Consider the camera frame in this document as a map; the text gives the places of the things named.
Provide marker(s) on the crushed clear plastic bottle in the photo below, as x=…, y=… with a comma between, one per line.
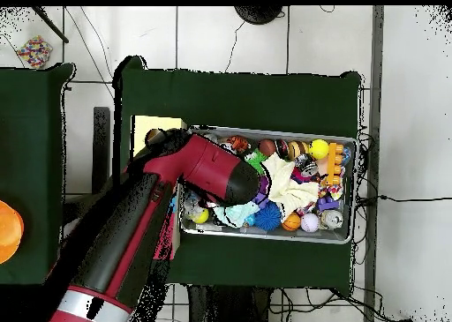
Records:
x=188, y=203

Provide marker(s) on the red robot arm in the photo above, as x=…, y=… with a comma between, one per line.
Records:
x=141, y=237

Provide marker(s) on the wooden box with three holes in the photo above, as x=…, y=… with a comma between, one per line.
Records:
x=159, y=124

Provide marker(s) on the clear mesh bin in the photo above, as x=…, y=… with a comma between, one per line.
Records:
x=304, y=236

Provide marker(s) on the green furry googly-eyed toy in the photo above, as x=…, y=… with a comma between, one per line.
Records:
x=256, y=160

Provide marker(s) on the mint green cloth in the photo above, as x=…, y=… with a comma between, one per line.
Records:
x=236, y=213

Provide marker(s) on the yellow smiley ball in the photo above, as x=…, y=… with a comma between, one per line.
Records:
x=202, y=216

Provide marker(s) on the cream knitted cloth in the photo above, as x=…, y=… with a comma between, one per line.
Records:
x=286, y=184

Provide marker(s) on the small blue spiky ball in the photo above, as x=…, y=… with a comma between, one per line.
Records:
x=268, y=216

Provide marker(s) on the yellow tennis ball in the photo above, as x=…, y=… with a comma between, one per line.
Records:
x=318, y=149

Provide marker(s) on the orange toy brick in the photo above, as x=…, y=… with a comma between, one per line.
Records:
x=335, y=160

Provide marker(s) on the black round base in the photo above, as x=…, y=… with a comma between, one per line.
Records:
x=258, y=13

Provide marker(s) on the grey metal strip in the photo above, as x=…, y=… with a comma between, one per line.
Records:
x=378, y=89

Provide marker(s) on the dark green side table cloth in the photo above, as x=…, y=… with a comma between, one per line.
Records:
x=35, y=160

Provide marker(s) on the orange round object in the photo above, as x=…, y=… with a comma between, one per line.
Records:
x=8, y=230

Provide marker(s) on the colourful patterned packet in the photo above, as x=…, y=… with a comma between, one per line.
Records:
x=34, y=52

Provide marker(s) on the black rod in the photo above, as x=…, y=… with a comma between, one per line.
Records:
x=51, y=25

